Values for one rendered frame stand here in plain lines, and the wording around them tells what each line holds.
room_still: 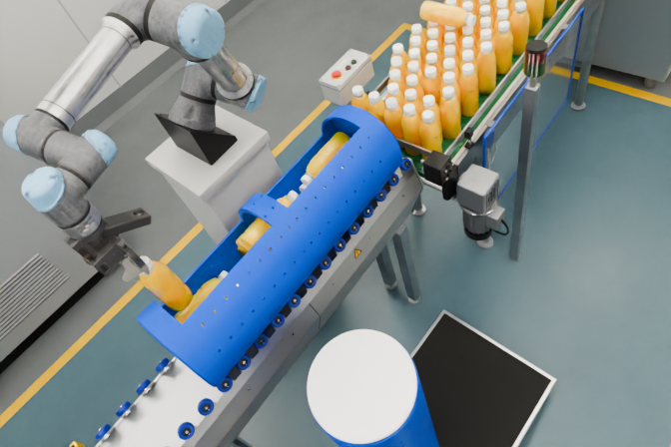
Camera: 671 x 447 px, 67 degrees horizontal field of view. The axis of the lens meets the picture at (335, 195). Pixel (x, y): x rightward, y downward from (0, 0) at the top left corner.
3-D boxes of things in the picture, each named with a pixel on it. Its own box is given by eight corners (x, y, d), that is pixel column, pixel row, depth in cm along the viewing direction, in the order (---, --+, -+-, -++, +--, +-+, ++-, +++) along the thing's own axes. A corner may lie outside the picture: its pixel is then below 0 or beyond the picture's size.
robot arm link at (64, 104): (123, -33, 120) (-15, 130, 100) (164, -20, 118) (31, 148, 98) (140, 5, 130) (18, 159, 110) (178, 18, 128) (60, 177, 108)
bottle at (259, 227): (243, 244, 148) (285, 200, 155) (261, 257, 145) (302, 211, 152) (237, 233, 142) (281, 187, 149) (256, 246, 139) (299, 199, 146)
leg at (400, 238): (405, 299, 249) (387, 230, 200) (412, 290, 251) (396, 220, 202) (415, 305, 246) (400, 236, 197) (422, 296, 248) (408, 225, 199)
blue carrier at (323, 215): (175, 349, 155) (118, 303, 135) (347, 156, 187) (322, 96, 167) (232, 402, 138) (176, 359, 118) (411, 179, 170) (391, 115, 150)
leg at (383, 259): (382, 285, 256) (359, 216, 207) (389, 277, 258) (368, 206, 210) (392, 291, 253) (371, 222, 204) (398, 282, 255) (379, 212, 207)
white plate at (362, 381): (424, 338, 129) (425, 340, 130) (323, 321, 138) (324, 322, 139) (405, 456, 114) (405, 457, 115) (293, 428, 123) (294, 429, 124)
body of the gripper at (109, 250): (91, 263, 116) (57, 234, 106) (120, 235, 119) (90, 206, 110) (109, 279, 112) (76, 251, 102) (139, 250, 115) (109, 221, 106)
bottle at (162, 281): (194, 285, 140) (161, 251, 125) (190, 309, 135) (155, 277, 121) (171, 287, 141) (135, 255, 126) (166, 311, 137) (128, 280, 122)
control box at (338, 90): (325, 100, 199) (318, 79, 191) (354, 68, 206) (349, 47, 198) (343, 107, 193) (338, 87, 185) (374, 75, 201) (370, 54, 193)
